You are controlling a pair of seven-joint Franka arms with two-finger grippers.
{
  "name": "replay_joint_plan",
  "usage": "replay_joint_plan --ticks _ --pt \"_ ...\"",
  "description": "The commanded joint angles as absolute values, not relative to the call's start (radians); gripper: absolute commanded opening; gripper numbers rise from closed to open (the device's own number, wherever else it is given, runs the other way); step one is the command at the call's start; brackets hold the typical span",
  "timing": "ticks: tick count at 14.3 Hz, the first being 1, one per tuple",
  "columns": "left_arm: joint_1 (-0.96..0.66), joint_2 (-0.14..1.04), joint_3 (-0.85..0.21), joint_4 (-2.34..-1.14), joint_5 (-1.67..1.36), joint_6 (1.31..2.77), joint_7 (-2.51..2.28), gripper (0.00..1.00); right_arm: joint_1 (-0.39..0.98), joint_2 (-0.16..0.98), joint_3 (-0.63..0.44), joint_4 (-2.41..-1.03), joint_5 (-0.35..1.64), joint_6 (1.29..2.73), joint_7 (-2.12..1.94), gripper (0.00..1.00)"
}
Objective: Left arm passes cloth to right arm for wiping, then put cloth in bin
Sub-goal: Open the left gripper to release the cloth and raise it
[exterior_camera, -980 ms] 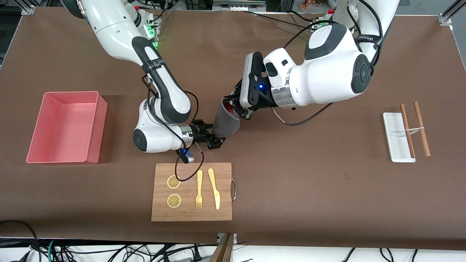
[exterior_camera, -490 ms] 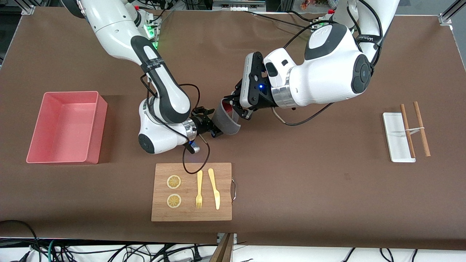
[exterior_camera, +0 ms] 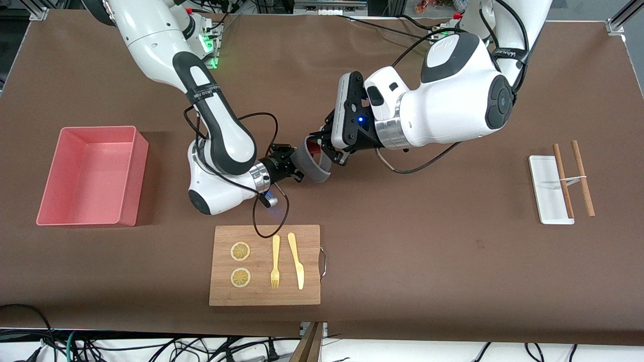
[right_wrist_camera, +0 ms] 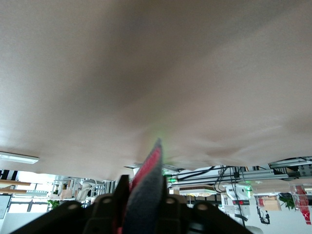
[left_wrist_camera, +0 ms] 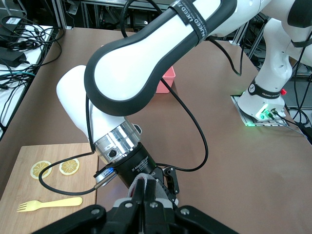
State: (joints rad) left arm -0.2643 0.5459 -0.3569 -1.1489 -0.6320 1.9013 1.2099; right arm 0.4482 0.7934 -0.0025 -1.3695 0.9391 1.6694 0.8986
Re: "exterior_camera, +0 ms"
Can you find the wooden plank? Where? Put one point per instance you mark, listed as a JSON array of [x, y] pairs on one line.
[[309, 347]]

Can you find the wooden chopstick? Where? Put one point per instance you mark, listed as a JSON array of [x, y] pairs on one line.
[[563, 181], [582, 176]]

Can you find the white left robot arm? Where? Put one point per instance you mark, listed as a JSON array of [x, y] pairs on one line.
[[453, 100]]

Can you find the silver frame rail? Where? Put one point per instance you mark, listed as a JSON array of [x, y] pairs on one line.
[[327, 7]]

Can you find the yellow fork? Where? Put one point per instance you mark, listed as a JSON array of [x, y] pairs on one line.
[[275, 249]]

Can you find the aluminium frame post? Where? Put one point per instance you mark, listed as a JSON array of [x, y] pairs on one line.
[[39, 12], [621, 20]]

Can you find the grey and red cloth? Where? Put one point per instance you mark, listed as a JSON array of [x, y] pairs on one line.
[[308, 168]]

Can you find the lemon slice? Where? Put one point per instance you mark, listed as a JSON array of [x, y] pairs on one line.
[[240, 251], [240, 277]]

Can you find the white rectangular tray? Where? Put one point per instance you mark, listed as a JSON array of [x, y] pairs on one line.
[[546, 196]]

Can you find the yellow knife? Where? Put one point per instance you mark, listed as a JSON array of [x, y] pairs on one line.
[[292, 244]]

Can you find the white rubber band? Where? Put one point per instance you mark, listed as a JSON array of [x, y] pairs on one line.
[[573, 178]]

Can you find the pink plastic bin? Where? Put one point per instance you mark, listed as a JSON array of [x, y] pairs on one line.
[[90, 176]]

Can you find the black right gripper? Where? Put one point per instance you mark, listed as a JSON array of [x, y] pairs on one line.
[[277, 166]]

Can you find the wooden cutting board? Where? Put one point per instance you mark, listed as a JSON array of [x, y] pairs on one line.
[[261, 296]]

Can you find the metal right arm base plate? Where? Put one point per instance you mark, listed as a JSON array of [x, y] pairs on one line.
[[214, 50]]

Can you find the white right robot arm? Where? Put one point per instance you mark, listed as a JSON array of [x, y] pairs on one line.
[[151, 35]]

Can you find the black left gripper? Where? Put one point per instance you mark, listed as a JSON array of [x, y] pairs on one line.
[[366, 139]]

